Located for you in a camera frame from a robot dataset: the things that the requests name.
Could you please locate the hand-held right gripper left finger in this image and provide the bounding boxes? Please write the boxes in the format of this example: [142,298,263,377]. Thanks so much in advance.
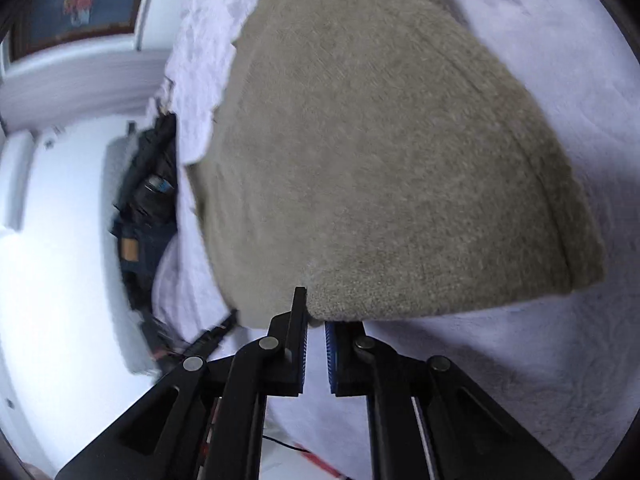
[55,287,308,480]

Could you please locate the red cable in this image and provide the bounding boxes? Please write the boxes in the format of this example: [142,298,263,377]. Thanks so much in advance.
[306,451,348,480]

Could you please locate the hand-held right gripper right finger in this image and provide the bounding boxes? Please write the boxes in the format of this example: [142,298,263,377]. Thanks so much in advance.
[324,320,573,480]

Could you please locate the dark blue jeans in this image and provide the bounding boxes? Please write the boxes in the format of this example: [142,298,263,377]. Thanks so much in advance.
[112,222,179,286]

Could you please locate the black cable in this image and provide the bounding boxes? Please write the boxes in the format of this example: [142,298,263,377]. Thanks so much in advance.
[262,434,312,455]

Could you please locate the black jacket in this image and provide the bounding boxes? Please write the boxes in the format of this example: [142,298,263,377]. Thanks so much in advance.
[111,112,179,233]

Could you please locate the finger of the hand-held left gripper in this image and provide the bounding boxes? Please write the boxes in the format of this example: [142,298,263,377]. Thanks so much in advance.
[185,309,239,358]

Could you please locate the framed wall picture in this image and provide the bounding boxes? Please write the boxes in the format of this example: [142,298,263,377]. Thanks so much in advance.
[11,0,157,63]

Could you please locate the taupe knit sweater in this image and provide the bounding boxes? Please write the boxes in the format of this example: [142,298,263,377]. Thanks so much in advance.
[182,0,607,330]

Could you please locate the lavender fluffy blanket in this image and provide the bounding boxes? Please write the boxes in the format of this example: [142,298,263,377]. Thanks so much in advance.
[147,0,640,480]

